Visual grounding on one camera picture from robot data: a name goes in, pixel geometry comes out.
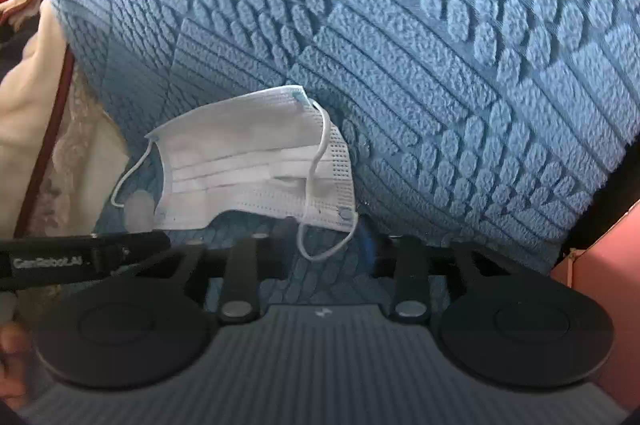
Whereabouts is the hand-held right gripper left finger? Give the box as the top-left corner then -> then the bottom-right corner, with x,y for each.
169,218 -> 300,324

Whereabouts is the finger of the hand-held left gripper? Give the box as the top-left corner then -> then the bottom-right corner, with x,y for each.
94,230 -> 173,279

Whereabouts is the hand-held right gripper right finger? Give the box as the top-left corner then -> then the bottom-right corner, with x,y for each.
358,216 -> 507,324

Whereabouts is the white face mask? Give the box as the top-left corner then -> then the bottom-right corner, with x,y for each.
112,84 -> 359,262

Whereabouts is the pink cardboard box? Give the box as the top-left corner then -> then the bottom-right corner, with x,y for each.
549,199 -> 640,412

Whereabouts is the person's left hand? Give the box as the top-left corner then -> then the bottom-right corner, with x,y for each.
0,320 -> 34,389

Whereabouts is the striped fleece blanket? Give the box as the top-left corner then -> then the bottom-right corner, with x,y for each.
0,0 -> 127,242

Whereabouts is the blue quilted bedsheet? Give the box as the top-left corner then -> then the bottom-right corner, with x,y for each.
25,0 -> 640,302

